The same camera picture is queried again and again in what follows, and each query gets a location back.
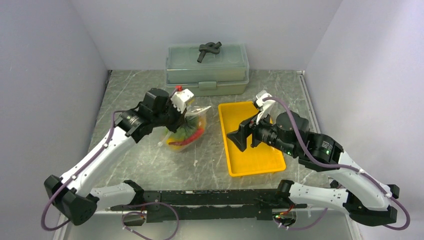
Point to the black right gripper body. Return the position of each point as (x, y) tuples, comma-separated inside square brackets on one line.
[(266, 131)]

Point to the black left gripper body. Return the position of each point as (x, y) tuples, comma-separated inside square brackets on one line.
[(170, 117)]

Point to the yellow plastic tray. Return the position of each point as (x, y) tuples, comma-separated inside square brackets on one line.
[(262, 159)]

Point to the green toy grape bunch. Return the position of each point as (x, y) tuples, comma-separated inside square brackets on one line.
[(183, 132)]

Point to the clear zip top bag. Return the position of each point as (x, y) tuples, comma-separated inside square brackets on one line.
[(195, 116)]

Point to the red toy chili pepper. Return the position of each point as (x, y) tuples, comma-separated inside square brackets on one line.
[(188, 140)]

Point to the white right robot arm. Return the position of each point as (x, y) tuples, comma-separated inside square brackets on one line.
[(363, 198)]

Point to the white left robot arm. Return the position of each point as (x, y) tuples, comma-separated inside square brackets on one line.
[(73, 193)]

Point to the green translucent storage box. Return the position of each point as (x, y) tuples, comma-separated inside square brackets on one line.
[(205, 73)]

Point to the dark knotted rubber tube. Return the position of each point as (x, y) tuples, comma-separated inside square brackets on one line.
[(210, 47)]

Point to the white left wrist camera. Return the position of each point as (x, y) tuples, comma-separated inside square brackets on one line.
[(181, 98)]

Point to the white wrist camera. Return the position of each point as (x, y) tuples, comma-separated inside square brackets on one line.
[(264, 106), (181, 98)]

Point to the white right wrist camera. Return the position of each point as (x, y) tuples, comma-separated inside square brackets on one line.
[(264, 106)]

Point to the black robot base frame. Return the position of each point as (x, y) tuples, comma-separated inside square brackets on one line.
[(167, 205)]

